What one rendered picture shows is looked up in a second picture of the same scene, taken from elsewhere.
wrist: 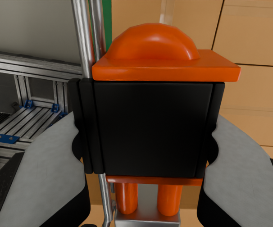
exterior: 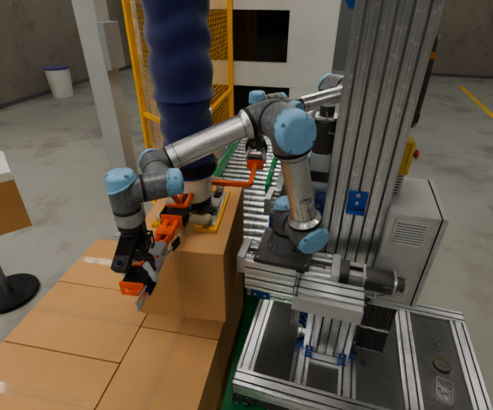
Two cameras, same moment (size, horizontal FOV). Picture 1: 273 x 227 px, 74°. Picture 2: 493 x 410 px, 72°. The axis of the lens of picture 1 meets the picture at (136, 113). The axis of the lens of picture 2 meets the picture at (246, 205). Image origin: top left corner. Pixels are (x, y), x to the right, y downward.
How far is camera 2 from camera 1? 0.98 m
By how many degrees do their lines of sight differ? 30
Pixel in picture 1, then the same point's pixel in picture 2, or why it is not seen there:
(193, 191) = not seen: hidden behind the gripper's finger
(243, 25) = (82, 390)
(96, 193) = (202, 258)
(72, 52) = not seen: outside the picture
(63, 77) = (290, 387)
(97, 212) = (202, 248)
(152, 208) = not seen: hidden behind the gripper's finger
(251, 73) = (87, 349)
